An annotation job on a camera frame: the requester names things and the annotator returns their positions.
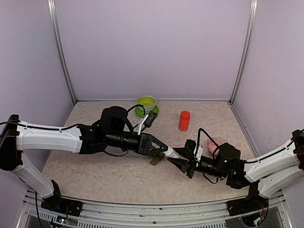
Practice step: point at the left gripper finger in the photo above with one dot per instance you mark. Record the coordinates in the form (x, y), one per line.
(155, 144)
(155, 152)

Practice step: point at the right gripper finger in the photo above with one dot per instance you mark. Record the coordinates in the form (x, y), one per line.
(181, 164)
(184, 151)

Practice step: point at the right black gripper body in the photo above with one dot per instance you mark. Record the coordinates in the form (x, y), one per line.
(192, 164)

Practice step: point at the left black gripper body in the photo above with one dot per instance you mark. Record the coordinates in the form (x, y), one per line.
(144, 137)

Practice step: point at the green weekly pill organizer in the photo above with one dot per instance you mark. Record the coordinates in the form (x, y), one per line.
(156, 159)

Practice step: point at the small white pill bottle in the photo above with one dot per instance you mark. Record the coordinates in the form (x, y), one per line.
(171, 153)

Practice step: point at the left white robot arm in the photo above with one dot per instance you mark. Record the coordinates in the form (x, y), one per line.
(112, 129)

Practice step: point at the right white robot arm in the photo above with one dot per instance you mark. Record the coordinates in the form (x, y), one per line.
(264, 175)

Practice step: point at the red patterned oval tin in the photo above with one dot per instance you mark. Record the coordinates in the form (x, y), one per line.
(214, 143)

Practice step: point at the red pill bottle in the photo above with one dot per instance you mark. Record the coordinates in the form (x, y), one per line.
(184, 121)

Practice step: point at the green and white bowl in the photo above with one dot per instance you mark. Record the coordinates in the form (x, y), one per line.
(148, 102)

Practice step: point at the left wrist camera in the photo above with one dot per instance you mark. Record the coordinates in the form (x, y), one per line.
(146, 122)

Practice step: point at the front aluminium rail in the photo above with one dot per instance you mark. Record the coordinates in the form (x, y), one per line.
(96, 214)

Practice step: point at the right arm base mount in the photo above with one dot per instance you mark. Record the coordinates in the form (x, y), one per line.
(244, 205)

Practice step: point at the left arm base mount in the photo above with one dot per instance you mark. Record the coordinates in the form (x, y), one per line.
(61, 205)

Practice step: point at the right aluminium frame post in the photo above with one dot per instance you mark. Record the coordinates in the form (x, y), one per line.
(245, 51)

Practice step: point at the aluminium frame post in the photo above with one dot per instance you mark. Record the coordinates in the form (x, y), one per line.
(60, 50)
(245, 51)

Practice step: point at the left aluminium frame post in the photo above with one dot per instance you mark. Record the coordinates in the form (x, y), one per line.
(60, 50)

